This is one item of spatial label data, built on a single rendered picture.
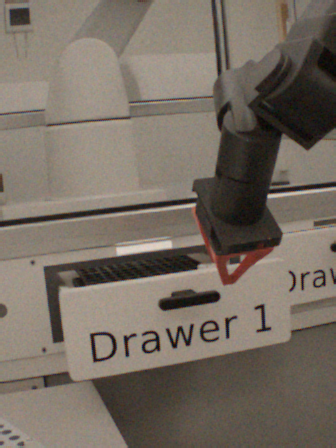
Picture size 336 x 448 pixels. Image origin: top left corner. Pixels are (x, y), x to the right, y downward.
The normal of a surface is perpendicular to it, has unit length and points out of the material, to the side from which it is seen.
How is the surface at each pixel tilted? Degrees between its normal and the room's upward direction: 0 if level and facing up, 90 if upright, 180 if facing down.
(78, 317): 90
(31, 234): 90
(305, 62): 90
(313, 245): 90
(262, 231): 35
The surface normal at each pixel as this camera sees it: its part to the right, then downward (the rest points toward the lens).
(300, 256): 0.29, 0.12
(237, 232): 0.08, -0.73
